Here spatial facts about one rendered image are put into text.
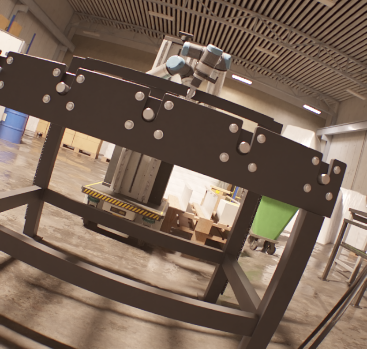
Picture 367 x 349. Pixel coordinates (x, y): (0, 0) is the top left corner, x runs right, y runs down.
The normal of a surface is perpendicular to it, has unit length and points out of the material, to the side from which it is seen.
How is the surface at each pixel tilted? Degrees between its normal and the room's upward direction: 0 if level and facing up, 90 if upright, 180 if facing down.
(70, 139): 90
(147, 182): 90
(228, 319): 90
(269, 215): 101
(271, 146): 90
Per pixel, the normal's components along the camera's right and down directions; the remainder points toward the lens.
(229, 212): 0.05, 0.04
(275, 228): -0.19, 0.15
